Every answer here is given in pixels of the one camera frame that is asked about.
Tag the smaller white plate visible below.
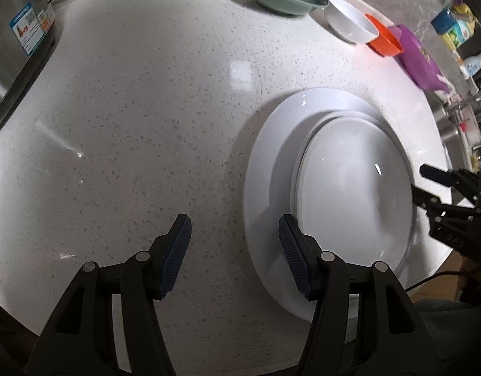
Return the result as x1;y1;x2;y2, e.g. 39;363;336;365
291;110;416;273

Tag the orange plastic bowl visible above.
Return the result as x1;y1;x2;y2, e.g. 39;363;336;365
365;14;404;57

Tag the large white plate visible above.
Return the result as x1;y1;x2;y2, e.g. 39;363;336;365
242;86;419;322

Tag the white bowl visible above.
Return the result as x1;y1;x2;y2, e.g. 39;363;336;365
324;0;380;44

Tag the stainless steel sink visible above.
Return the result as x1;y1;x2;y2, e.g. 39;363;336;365
431;91;481;173

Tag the white spray bottle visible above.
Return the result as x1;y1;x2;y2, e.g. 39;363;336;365
459;51;481;80

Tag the purple plastic bowl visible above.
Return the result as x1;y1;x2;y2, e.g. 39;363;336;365
387;24;451;92

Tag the colourful dish soap bottle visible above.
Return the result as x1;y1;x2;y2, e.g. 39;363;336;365
431;0;481;52

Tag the stainless steel appliance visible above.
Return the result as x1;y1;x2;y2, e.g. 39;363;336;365
0;0;55;128

